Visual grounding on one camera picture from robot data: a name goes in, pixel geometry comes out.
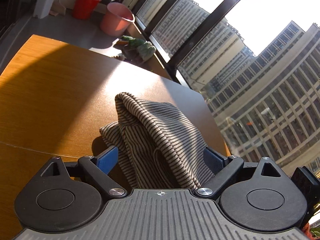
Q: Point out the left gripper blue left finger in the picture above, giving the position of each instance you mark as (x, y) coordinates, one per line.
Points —
(107, 160)

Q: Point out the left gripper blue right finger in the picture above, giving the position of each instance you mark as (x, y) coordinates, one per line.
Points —
(214, 160)

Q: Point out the striped beige knit garment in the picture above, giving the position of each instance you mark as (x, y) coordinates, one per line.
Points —
(158, 147)

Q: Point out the red pot with grass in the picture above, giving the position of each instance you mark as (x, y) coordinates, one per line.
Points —
(311, 229)

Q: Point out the light green plush slipper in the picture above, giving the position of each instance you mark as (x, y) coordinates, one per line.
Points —
(146, 50)

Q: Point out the pink plastic bucket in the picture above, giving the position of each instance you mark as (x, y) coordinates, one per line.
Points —
(116, 19)

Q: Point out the red plastic bucket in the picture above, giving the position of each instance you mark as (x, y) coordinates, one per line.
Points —
(83, 8)

